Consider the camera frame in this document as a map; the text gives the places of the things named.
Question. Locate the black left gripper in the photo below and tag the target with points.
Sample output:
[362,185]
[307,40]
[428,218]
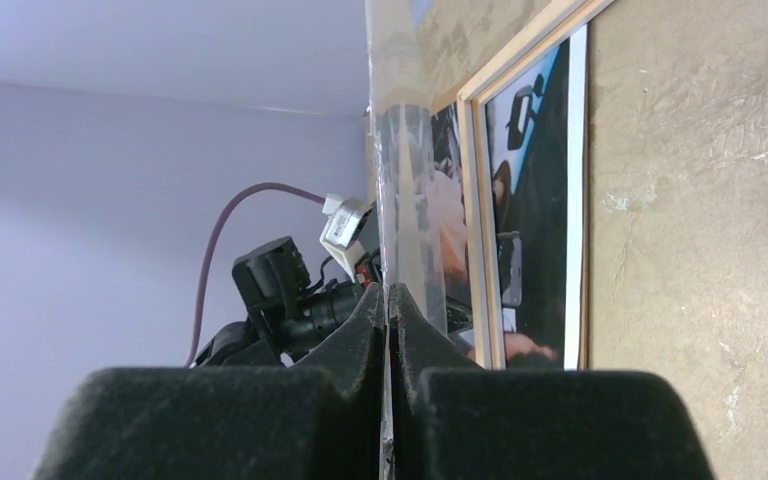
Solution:
[287,315]

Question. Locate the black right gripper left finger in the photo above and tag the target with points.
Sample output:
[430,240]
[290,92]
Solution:
[318,419]

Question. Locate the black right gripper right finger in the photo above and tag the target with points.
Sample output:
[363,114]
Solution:
[456,420]

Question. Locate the white wooden picture frame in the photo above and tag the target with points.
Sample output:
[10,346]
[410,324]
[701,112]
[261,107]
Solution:
[483,199]

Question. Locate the clear acrylic sheet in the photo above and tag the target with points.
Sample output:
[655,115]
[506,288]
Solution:
[401,126]

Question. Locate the colour photo print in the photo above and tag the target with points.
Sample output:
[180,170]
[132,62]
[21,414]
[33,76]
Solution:
[543,212]

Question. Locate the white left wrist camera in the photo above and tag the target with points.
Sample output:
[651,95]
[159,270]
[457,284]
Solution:
[345,219]

